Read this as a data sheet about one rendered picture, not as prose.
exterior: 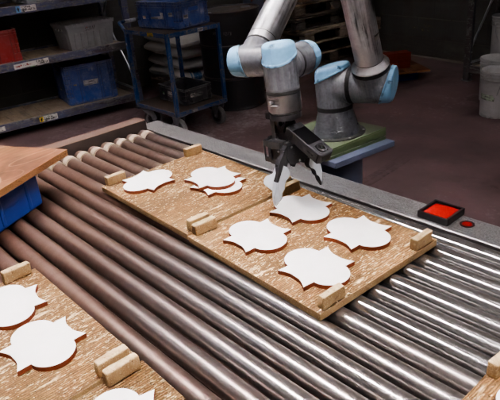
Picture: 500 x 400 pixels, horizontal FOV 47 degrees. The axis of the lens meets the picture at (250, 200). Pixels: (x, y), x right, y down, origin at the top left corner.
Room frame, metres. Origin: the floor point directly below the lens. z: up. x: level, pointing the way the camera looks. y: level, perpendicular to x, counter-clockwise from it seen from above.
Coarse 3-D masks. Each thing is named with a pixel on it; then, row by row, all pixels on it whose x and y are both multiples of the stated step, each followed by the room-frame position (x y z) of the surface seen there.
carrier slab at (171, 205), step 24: (168, 168) 1.54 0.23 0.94; (192, 168) 1.53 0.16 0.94; (240, 168) 1.49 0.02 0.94; (120, 192) 1.40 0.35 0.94; (144, 192) 1.39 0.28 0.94; (168, 192) 1.37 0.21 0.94; (192, 192) 1.36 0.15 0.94; (240, 192) 1.33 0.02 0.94; (264, 192) 1.32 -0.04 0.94; (168, 216) 1.23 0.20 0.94; (192, 216) 1.22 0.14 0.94; (216, 216) 1.21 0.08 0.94
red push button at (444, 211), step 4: (436, 204) 1.18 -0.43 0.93; (440, 204) 1.18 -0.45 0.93; (428, 208) 1.17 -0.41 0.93; (432, 208) 1.17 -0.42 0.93; (436, 208) 1.17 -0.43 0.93; (440, 208) 1.16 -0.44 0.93; (444, 208) 1.16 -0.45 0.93; (448, 208) 1.16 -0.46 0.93; (452, 208) 1.16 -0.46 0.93; (428, 212) 1.15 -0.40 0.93; (432, 212) 1.15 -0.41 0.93; (436, 212) 1.15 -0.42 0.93; (440, 212) 1.14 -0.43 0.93; (444, 212) 1.14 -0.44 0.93; (448, 212) 1.14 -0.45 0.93; (452, 212) 1.14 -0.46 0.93; (440, 216) 1.13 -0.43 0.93; (444, 216) 1.12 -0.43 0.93; (448, 216) 1.12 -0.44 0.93
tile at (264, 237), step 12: (240, 228) 1.12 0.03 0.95; (252, 228) 1.12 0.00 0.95; (264, 228) 1.11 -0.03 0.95; (276, 228) 1.11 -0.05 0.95; (228, 240) 1.07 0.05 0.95; (240, 240) 1.07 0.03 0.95; (252, 240) 1.06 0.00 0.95; (264, 240) 1.06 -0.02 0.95; (276, 240) 1.05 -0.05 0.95; (264, 252) 1.02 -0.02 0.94
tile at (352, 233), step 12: (336, 228) 1.08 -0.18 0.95; (348, 228) 1.08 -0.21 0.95; (360, 228) 1.07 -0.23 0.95; (372, 228) 1.07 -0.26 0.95; (384, 228) 1.06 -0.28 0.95; (336, 240) 1.04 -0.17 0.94; (348, 240) 1.03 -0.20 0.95; (360, 240) 1.02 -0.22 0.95; (372, 240) 1.02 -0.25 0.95; (384, 240) 1.01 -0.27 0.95
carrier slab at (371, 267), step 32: (224, 224) 1.17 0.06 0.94; (288, 224) 1.14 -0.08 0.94; (320, 224) 1.13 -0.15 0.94; (384, 224) 1.10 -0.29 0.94; (224, 256) 1.02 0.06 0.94; (256, 256) 1.01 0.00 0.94; (352, 256) 0.98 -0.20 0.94; (384, 256) 0.97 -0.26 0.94; (416, 256) 0.97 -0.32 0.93; (288, 288) 0.89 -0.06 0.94; (320, 288) 0.88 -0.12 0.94; (352, 288) 0.87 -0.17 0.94; (320, 320) 0.80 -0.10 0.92
